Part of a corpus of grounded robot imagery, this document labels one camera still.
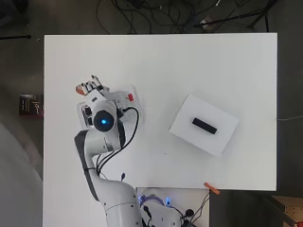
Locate black floor cables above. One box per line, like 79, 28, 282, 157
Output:
96, 0, 197, 35

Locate steel white toaster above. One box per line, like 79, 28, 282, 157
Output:
77, 90, 137, 131

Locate thin white cable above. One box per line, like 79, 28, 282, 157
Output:
276, 114, 303, 122

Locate black block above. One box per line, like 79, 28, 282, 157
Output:
191, 116, 219, 136

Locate black rod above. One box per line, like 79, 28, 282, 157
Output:
0, 34, 33, 41

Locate dark box with red print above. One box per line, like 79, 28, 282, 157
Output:
18, 93, 45, 118

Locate wooden crate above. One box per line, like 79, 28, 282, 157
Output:
270, 195, 303, 227

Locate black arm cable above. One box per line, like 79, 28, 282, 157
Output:
95, 106, 140, 178

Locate large white flat box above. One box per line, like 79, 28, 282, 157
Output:
168, 93, 241, 158

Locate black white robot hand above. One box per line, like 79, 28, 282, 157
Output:
80, 74, 123, 112

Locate orange clamp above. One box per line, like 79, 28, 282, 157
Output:
203, 182, 222, 196

